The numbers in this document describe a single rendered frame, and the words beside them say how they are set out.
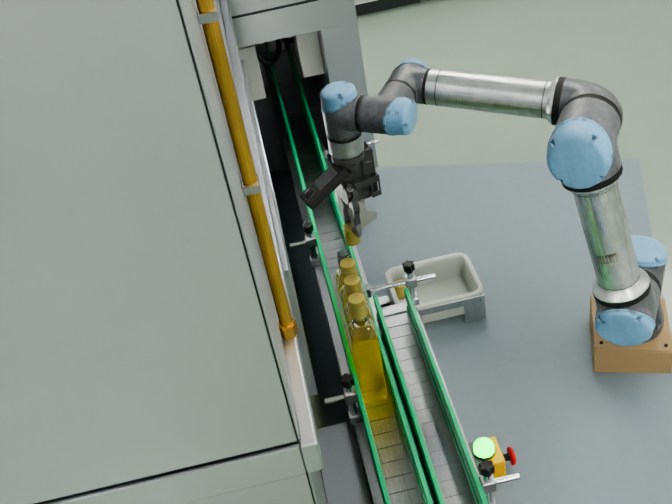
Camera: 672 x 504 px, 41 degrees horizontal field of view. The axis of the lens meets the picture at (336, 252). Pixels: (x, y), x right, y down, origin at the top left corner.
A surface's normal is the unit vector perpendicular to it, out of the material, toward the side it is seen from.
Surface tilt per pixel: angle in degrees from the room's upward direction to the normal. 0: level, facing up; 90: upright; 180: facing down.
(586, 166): 83
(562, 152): 83
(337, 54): 90
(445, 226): 0
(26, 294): 90
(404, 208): 0
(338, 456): 0
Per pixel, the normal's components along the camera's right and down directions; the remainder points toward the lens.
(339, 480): -0.15, -0.77
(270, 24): 0.17, 0.60
